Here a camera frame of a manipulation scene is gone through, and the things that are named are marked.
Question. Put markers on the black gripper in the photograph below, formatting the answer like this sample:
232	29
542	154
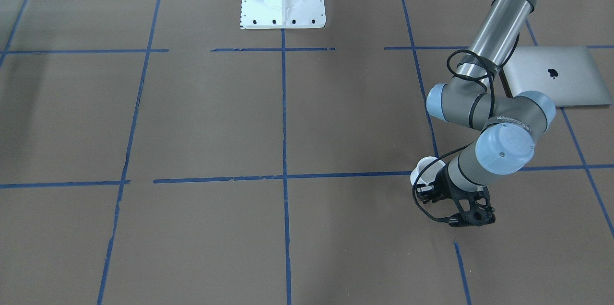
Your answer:
439	185

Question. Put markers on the white plastic cup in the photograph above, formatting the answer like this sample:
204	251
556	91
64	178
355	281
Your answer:
426	170

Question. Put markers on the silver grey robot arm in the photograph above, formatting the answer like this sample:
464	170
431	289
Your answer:
509	127

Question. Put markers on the silver laptop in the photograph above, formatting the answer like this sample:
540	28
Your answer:
567	75

